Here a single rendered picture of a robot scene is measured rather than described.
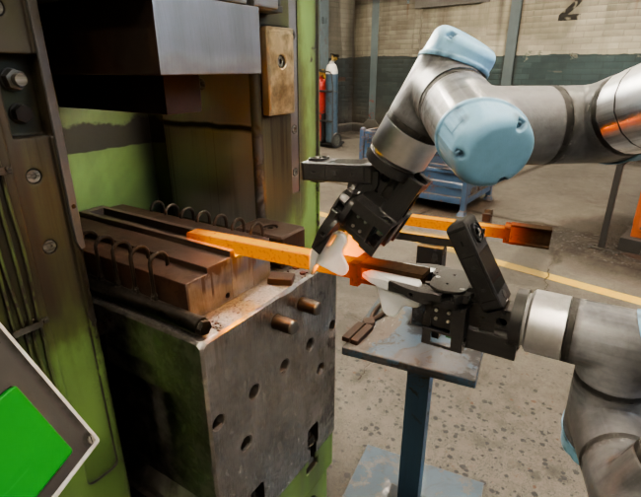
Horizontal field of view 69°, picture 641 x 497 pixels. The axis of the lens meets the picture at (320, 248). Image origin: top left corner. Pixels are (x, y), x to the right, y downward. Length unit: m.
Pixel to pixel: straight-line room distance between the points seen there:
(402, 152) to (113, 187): 0.80
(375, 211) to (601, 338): 0.28
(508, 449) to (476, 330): 1.35
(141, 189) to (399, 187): 0.80
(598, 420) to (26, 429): 0.54
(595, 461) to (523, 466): 1.33
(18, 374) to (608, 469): 0.53
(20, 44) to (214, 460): 0.64
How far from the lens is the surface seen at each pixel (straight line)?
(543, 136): 0.48
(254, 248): 0.75
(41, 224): 0.74
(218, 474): 0.85
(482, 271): 0.57
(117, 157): 1.20
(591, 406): 0.61
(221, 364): 0.74
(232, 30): 0.75
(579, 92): 0.51
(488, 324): 0.61
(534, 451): 1.97
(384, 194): 0.60
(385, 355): 1.07
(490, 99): 0.45
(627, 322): 0.58
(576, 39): 8.34
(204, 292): 0.75
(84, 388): 0.86
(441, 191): 4.53
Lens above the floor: 1.28
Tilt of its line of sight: 21 degrees down
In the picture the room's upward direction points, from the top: straight up
